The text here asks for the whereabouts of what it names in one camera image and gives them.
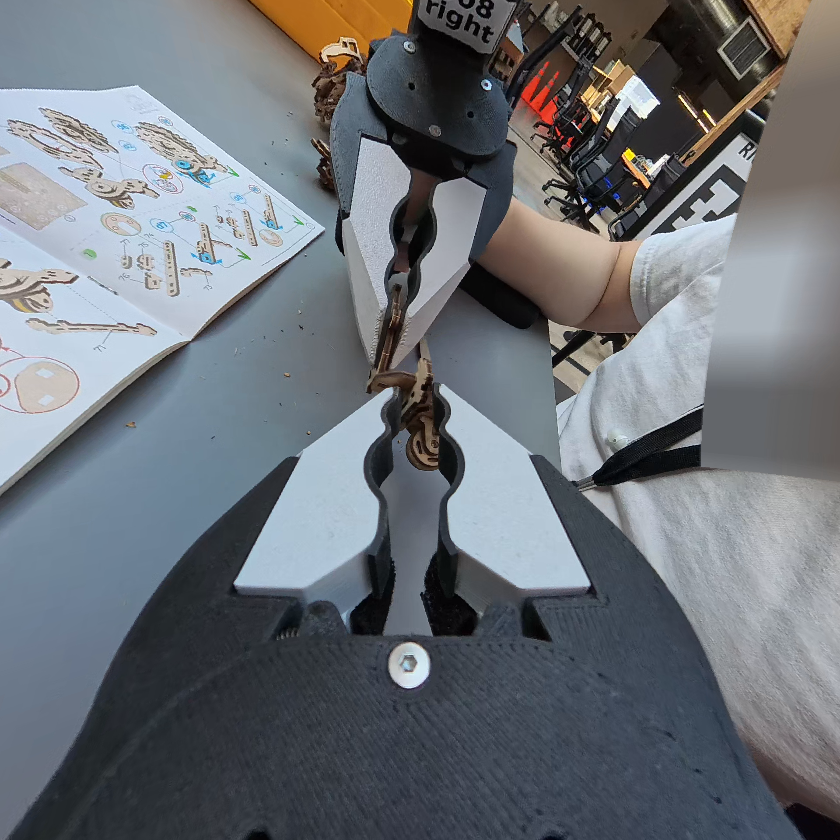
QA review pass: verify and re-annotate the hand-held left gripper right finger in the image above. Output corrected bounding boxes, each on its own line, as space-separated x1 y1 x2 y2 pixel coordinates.
434 385 593 618

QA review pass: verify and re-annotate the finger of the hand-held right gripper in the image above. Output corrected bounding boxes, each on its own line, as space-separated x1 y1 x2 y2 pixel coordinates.
402 176 488 358
340 133 416 368

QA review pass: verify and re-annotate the wooden puzzle strip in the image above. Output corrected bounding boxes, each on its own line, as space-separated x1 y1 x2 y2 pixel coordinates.
371 283 406 378

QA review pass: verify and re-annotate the person's right forearm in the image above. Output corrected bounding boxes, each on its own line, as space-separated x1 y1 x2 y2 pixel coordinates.
476 197 647 332

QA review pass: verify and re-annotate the black white marker board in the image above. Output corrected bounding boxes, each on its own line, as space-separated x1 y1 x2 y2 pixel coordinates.
626 131 756 240

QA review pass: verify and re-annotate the white wall vent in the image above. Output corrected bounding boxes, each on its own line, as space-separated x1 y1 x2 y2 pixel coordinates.
717 16 770 81

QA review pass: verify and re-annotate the wooden wheel assembly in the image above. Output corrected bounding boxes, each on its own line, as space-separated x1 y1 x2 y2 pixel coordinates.
365 336 455 472

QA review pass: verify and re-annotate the yellow cardboard box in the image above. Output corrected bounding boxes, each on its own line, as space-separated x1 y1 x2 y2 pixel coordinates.
248 0 431 63

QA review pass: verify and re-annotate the wooden gear assembly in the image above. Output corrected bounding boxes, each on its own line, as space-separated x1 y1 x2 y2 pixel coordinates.
310 56 368 126

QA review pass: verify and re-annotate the white shirt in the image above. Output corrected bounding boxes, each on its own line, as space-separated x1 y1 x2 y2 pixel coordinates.
556 213 840 818

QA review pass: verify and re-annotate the black lanyard strap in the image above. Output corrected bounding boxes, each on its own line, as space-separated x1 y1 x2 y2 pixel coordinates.
576 406 704 492

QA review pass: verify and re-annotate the black chair base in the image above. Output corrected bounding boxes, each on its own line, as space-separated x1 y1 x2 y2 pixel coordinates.
551 328 634 370

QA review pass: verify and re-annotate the instruction booklet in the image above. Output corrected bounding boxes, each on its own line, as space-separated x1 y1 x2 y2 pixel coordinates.
0 84 326 496

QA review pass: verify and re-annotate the grey desk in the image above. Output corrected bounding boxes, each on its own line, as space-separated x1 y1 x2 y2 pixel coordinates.
0 0 562 834

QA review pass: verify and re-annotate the row of black office chairs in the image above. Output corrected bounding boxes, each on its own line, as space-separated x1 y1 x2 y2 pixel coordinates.
525 7 664 237

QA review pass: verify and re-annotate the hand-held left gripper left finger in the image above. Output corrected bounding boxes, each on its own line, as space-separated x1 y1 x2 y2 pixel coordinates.
233 387 403 624

